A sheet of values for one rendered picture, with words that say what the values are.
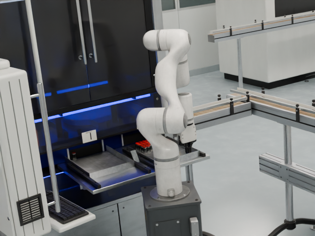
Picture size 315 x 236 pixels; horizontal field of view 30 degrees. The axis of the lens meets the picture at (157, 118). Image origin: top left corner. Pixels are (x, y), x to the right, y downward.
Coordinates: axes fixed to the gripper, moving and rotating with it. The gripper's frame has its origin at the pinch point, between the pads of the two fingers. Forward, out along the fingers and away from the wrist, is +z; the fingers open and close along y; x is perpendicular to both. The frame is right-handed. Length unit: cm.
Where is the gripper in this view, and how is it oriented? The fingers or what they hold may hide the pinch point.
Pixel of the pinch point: (188, 150)
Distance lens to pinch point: 316.6
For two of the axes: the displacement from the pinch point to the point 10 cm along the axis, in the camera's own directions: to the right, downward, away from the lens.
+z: 0.9, 9.5, 2.9
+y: -8.6, 2.2, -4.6
